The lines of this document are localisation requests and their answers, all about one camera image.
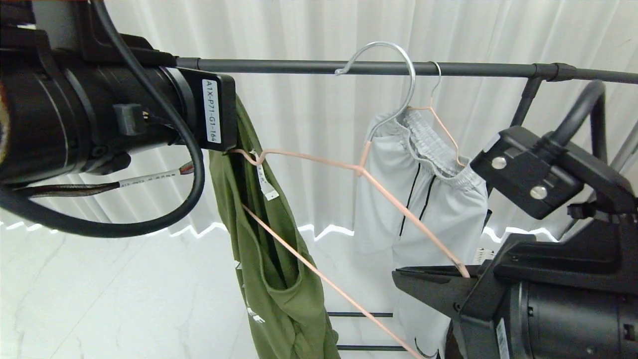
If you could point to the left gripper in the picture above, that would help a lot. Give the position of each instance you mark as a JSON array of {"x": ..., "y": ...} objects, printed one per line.
[{"x": 159, "y": 109}]

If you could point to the white curtain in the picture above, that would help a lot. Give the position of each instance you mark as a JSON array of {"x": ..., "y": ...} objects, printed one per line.
[{"x": 299, "y": 114}]

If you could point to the green garment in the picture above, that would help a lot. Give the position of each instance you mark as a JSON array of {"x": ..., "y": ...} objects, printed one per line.
[{"x": 279, "y": 299}]

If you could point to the pink clothes hanger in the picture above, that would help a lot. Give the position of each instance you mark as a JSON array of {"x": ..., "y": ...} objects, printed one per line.
[
  {"x": 431, "y": 106},
  {"x": 360, "y": 168}
]

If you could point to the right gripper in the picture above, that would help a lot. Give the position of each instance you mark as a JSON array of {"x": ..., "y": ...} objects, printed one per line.
[{"x": 563, "y": 324}]

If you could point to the black clothes rack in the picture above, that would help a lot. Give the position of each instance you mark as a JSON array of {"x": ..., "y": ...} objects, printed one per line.
[{"x": 299, "y": 66}]

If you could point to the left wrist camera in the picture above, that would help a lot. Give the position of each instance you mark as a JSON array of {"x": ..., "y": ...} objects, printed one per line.
[{"x": 124, "y": 47}]

